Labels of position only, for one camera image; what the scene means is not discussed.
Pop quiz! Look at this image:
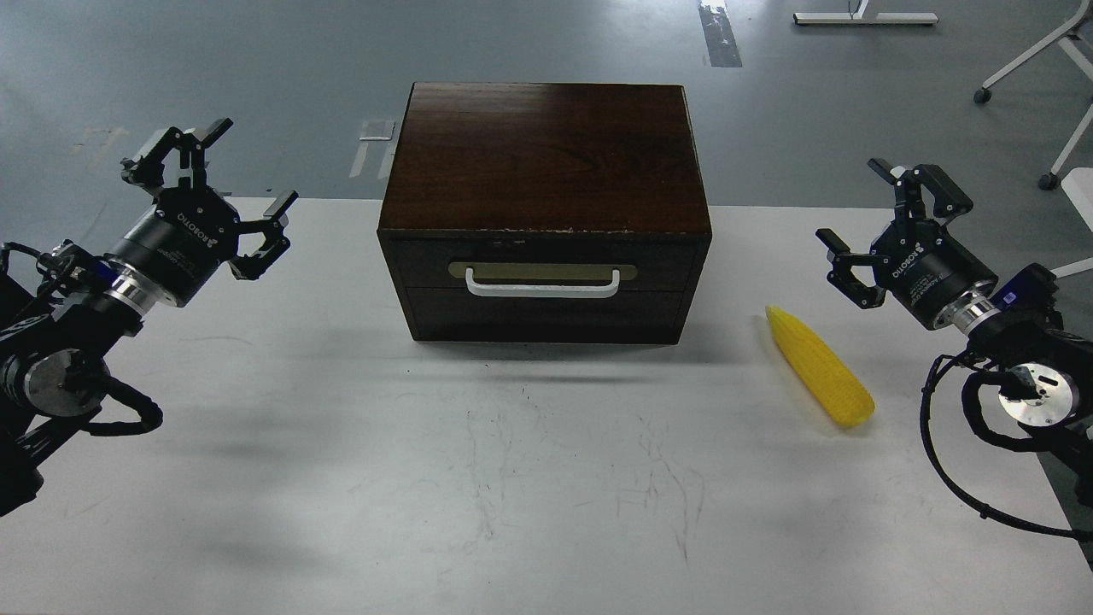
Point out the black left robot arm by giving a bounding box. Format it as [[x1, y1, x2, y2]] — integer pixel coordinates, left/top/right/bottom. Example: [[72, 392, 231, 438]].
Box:
[[1, 118, 297, 515]]

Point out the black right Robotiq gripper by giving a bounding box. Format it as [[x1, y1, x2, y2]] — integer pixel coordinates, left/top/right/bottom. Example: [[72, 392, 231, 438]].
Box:
[[815, 157, 998, 331]]

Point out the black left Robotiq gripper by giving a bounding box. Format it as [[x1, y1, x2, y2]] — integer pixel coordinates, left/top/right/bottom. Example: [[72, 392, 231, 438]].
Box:
[[106, 118, 298, 308]]

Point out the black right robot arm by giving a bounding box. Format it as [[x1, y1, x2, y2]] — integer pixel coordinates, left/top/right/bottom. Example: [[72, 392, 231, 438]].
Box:
[[816, 157, 1090, 542]]

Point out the wooden drawer with white handle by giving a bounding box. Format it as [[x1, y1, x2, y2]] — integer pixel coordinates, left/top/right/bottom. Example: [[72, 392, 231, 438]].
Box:
[[385, 238, 696, 292]]

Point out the yellow corn cob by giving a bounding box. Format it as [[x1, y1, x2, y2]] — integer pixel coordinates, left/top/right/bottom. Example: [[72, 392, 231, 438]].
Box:
[[765, 304, 875, 428]]

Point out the white stand base bar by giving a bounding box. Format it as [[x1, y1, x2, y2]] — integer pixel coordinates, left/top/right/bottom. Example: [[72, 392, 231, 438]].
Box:
[[792, 1, 939, 27]]

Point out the dark wooden cabinet box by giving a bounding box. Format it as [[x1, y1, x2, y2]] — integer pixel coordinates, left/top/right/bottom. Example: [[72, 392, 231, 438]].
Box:
[[377, 82, 713, 345]]

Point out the white rolling chair base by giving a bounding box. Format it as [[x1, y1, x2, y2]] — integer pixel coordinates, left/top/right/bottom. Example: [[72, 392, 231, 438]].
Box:
[[974, 0, 1093, 191]]

